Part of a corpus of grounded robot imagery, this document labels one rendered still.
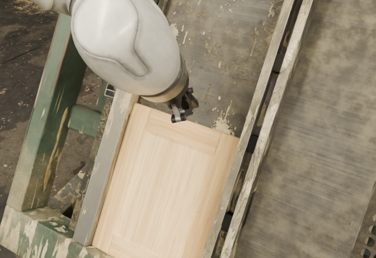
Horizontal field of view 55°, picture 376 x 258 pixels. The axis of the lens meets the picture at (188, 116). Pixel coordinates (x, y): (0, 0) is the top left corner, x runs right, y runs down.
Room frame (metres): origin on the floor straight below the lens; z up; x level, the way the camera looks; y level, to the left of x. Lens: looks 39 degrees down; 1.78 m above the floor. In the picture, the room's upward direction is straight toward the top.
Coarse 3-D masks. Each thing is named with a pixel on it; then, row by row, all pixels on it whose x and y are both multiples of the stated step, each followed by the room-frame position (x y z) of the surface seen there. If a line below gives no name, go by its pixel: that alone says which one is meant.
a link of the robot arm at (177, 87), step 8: (184, 64) 0.45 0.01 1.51; (184, 72) 0.44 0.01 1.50; (176, 80) 0.42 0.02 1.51; (184, 80) 0.44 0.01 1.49; (168, 88) 0.41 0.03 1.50; (176, 88) 0.43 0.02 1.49; (144, 96) 0.41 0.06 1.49; (152, 96) 0.41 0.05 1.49; (160, 96) 0.41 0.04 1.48; (168, 96) 0.43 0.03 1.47
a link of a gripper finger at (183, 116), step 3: (186, 111) 0.50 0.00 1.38; (189, 111) 0.53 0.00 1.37; (192, 111) 0.55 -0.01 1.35; (183, 114) 0.48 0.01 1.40; (186, 114) 0.50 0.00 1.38; (189, 114) 0.52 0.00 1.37; (171, 117) 0.48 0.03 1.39; (174, 117) 0.48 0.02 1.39; (183, 117) 0.48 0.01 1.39; (186, 117) 0.49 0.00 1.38; (171, 120) 0.47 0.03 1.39; (174, 120) 0.47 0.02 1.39; (183, 120) 0.47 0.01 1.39
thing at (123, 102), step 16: (160, 0) 0.90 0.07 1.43; (128, 96) 0.76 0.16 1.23; (112, 112) 0.74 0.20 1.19; (128, 112) 0.74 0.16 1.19; (112, 128) 0.72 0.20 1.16; (112, 144) 0.69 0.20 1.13; (96, 160) 0.67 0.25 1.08; (112, 160) 0.66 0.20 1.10; (96, 176) 0.64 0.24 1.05; (96, 192) 0.61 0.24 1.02; (96, 208) 0.58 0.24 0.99; (80, 224) 0.57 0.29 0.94; (96, 224) 0.57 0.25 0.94; (80, 240) 0.54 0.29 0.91
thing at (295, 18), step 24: (288, 0) 0.75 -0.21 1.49; (312, 0) 0.73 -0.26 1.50; (288, 24) 0.74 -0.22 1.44; (288, 48) 0.68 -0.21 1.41; (264, 72) 0.66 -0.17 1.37; (288, 72) 0.65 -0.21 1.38; (264, 96) 0.64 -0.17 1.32; (264, 120) 0.59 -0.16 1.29; (240, 144) 0.57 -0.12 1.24; (264, 144) 0.56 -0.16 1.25; (240, 168) 0.54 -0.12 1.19; (240, 192) 0.53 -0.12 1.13; (216, 216) 0.48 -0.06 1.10; (240, 216) 0.47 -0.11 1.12; (216, 240) 0.44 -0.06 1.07
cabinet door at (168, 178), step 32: (128, 128) 0.72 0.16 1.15; (160, 128) 0.69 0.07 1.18; (192, 128) 0.67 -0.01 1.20; (128, 160) 0.66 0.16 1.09; (160, 160) 0.64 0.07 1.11; (192, 160) 0.62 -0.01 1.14; (224, 160) 0.60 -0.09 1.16; (128, 192) 0.61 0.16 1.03; (160, 192) 0.59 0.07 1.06; (192, 192) 0.57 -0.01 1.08; (128, 224) 0.55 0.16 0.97; (160, 224) 0.53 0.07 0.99; (192, 224) 0.51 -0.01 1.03; (128, 256) 0.49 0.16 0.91; (160, 256) 0.48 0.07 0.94; (192, 256) 0.46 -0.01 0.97
